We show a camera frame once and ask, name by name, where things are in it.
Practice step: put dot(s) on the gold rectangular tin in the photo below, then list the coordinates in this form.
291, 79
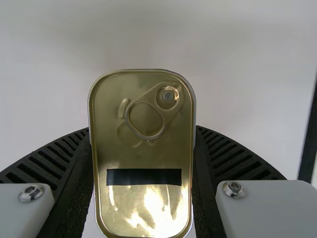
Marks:
143, 153

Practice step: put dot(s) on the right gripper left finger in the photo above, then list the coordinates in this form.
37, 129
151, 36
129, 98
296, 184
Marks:
49, 168

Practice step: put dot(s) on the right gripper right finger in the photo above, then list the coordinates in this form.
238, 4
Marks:
235, 168

